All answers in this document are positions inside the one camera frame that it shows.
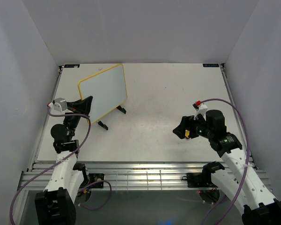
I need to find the blue label sticker right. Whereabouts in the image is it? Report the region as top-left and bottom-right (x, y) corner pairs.
(202, 63), (219, 68)

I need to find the metal wire whiteboard stand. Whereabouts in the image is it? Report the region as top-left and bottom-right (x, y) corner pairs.
(96, 105), (127, 131)

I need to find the yellow framed small whiteboard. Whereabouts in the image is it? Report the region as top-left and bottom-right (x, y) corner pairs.
(78, 64), (127, 122)

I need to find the blue label sticker left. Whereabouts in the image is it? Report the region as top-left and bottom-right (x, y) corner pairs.
(64, 64), (80, 68)

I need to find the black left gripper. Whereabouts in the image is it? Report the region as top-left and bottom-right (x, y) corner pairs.
(63, 96), (93, 140)

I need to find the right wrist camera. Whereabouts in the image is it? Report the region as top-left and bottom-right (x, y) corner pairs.
(193, 101), (208, 120)

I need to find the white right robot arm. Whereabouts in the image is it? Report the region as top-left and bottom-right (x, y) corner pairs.
(173, 110), (281, 225)

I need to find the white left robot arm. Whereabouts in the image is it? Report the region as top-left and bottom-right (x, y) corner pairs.
(35, 96), (93, 225)

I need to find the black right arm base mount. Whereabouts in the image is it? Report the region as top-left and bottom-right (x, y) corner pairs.
(181, 172), (214, 188)

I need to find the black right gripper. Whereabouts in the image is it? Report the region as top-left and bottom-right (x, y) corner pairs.
(172, 112), (213, 139)

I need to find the black yellow whiteboard eraser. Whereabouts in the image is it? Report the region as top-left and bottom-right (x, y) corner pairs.
(185, 130), (190, 139)

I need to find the aluminium frame rail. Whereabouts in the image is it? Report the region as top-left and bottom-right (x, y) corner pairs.
(19, 162), (272, 192)

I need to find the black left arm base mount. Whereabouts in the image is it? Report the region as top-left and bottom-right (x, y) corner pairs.
(88, 173), (105, 189)

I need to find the blue label sticker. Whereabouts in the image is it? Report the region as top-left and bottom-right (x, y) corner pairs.
(64, 64), (80, 68)
(202, 63), (219, 68)

